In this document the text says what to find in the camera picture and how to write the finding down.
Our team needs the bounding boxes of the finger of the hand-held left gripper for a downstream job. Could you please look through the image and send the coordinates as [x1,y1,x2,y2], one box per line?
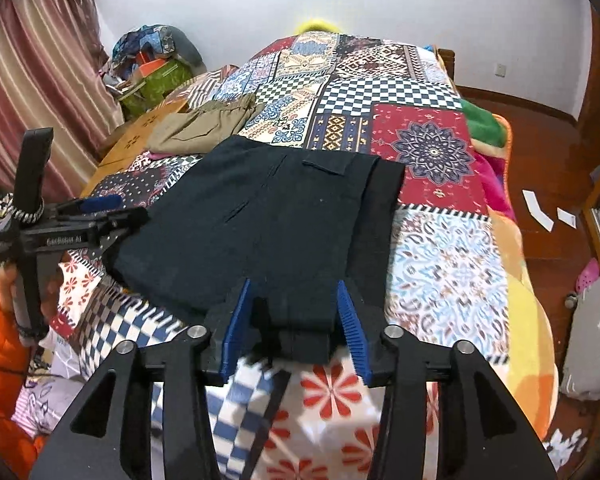
[92,206,151,263]
[55,194,127,217]

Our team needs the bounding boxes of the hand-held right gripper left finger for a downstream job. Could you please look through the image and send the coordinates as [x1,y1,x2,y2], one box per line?
[28,277,256,480]

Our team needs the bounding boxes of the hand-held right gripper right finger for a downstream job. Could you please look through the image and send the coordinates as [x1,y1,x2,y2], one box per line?
[335,281,558,480]

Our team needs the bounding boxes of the black pants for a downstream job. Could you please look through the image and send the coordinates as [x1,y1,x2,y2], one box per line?
[102,135,406,367]

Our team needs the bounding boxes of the khaki pants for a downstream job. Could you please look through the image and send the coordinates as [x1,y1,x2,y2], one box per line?
[147,92,268,156]

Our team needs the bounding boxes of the person's left hand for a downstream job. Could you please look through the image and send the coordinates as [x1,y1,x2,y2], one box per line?
[0,252,67,346]

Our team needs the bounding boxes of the white red-flowered bed sheet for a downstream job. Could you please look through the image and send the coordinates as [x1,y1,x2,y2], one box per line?
[40,252,443,480]

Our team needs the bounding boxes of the tan flower-patterned cloth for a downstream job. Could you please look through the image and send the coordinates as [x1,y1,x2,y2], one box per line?
[97,97,188,173]

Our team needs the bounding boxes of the green bag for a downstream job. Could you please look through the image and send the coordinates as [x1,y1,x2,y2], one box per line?
[119,57,196,121]

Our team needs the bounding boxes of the orange box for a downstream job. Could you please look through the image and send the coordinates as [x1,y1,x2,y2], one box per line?
[135,55,168,78]

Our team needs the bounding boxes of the red striped white cloth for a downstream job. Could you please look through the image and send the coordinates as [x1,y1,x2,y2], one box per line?
[172,64,241,111]

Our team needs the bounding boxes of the striped pink curtain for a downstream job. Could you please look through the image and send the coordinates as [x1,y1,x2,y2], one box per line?
[0,0,126,211]

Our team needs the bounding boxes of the pale lilac patterned cloth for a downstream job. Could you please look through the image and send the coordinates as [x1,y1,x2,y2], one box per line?
[12,330,88,436]

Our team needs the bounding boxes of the pile of bags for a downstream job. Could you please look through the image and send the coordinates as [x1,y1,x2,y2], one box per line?
[112,24,203,78]

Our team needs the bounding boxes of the colourful fleece blanket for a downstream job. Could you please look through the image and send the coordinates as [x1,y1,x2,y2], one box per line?
[457,97,561,443]

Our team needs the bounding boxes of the patchwork bedspread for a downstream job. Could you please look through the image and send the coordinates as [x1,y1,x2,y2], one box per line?
[75,31,513,480]

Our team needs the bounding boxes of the white paper pieces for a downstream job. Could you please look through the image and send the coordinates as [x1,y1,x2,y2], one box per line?
[522,189,555,233]

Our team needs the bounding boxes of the grey suitcase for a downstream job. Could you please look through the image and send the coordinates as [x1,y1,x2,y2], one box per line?
[557,275,600,403]

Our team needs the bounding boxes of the pile of white paper scraps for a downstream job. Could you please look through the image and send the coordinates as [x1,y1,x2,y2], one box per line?
[542,427,588,471]

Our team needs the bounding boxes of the pink clog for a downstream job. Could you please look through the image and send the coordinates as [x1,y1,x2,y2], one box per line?
[575,257,600,293]

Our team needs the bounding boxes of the yellow plush pillow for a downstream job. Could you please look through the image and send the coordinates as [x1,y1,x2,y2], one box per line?
[292,19,348,36]

